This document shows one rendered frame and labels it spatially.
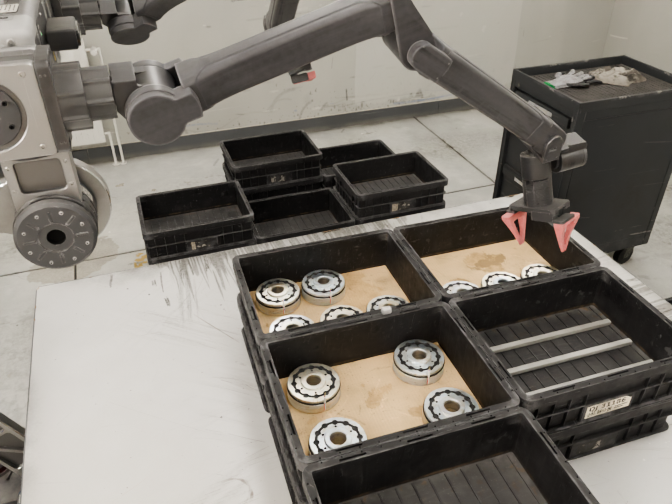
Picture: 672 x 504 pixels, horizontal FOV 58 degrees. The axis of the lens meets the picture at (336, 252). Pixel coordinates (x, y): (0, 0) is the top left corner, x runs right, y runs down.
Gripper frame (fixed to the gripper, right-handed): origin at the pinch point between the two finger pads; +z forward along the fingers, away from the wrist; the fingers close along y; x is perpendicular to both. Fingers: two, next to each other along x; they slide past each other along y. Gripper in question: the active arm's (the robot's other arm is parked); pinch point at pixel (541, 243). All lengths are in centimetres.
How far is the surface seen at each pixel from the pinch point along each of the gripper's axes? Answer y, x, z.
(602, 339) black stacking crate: -9.2, -6.0, 23.7
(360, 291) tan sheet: 36.6, 20.6, 10.1
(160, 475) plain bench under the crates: 37, 78, 23
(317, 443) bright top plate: 9, 59, 15
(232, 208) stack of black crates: 147, -11, 13
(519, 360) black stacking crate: -0.8, 12.7, 21.3
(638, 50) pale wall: 145, -373, 20
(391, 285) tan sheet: 33.3, 13.4, 11.0
